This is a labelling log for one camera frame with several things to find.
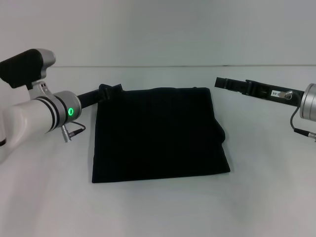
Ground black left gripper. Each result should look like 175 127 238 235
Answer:
76 83 124 110

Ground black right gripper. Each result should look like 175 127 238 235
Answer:
214 77 307 107

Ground black t-shirt with FREE print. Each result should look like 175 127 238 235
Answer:
91 83 231 184

